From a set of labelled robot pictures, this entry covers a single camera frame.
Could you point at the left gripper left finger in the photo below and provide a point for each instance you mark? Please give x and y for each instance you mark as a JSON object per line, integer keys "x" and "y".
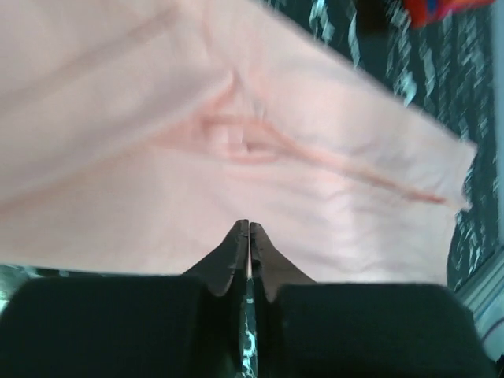
{"x": 185, "y": 325}

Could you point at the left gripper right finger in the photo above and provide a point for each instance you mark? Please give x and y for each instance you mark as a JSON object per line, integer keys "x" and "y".
{"x": 309, "y": 329}

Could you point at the salmon pink t-shirt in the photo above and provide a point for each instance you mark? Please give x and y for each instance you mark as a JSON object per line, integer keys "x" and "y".
{"x": 135, "y": 133}

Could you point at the black marbled table mat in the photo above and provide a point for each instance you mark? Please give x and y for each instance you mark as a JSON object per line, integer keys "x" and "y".
{"x": 421, "y": 69}

